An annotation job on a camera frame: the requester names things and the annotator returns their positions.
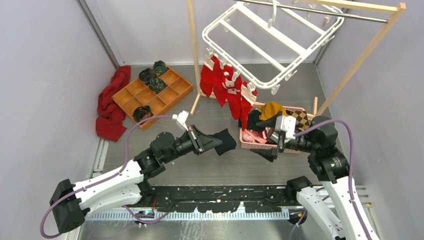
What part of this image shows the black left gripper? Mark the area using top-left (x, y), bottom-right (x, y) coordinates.
top-left (163, 124), bottom-right (222, 163)

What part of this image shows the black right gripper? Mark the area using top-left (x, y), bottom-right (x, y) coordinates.
top-left (250, 109), bottom-right (317, 161)

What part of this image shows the black sock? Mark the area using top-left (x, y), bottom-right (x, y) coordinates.
top-left (211, 128), bottom-right (237, 156)

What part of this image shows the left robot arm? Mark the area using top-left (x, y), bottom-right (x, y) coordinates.
top-left (49, 125), bottom-right (223, 234)

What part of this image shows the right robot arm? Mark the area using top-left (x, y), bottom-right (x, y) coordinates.
top-left (253, 112), bottom-right (379, 240)

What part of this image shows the white clip sock hanger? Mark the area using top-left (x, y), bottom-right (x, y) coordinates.
top-left (208, 8), bottom-right (337, 82)

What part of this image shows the metal hanger rod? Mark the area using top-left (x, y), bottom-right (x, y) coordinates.
top-left (238, 0), bottom-right (389, 24)

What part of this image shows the pink sock in basket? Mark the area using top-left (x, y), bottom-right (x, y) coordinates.
top-left (242, 129), bottom-right (268, 144)

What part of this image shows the dark sock in basket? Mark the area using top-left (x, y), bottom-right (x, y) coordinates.
top-left (246, 109), bottom-right (265, 133)

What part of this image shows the pink laundry basket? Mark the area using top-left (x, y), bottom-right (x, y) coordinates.
top-left (239, 106), bottom-right (315, 149)

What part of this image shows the brown yellow argyle sock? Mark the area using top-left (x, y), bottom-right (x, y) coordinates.
top-left (286, 110), bottom-right (311, 131)

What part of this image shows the red snowflake christmas sock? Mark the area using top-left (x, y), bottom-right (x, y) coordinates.
top-left (199, 53), bottom-right (219, 97)

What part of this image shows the red santa christmas sock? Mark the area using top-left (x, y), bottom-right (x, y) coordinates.
top-left (211, 53), bottom-right (234, 107)

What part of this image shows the rolled dark patterned sock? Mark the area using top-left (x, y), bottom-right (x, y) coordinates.
top-left (132, 105), bottom-right (153, 123)
top-left (153, 60), bottom-right (169, 77)
top-left (138, 67), bottom-right (157, 86)
top-left (149, 77), bottom-right (168, 94)

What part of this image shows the orange wooden compartment tray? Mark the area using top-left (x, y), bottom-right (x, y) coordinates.
top-left (112, 66), bottom-right (194, 122)

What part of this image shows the red cloth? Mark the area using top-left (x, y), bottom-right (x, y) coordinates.
top-left (95, 65), bottom-right (131, 142)

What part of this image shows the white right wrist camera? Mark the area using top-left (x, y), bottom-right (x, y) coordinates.
top-left (274, 115), bottom-right (296, 142)

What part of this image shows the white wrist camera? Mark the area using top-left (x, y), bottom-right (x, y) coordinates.
top-left (274, 115), bottom-right (296, 142)
top-left (172, 110), bottom-right (189, 132)

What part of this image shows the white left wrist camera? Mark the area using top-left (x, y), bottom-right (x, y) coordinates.
top-left (172, 110), bottom-right (189, 132)

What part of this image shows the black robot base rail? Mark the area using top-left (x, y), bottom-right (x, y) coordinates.
top-left (129, 185), bottom-right (301, 213)

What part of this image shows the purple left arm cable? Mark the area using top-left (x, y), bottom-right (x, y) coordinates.
top-left (39, 114), bottom-right (175, 240)

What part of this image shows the wooden clothes rack frame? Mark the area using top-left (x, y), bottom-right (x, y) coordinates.
top-left (201, 0), bottom-right (406, 116)

